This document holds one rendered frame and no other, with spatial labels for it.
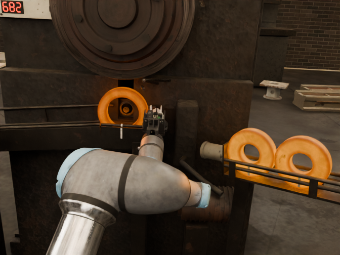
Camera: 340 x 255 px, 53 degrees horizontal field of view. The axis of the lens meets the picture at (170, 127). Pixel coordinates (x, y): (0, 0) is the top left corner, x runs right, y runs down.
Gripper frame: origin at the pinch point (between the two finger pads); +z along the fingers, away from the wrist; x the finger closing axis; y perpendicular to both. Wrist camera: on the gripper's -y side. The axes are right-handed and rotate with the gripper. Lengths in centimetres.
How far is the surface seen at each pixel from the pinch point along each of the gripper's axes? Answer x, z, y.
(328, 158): -49, -34, 12
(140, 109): 5.5, -2.6, 3.0
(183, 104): -9.9, -3.0, 6.0
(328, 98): -194, 252, -145
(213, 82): -20.7, 8.1, 9.5
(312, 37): -284, 572, -198
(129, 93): 9.8, -0.9, 8.1
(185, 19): -8.7, 5.6, 33.6
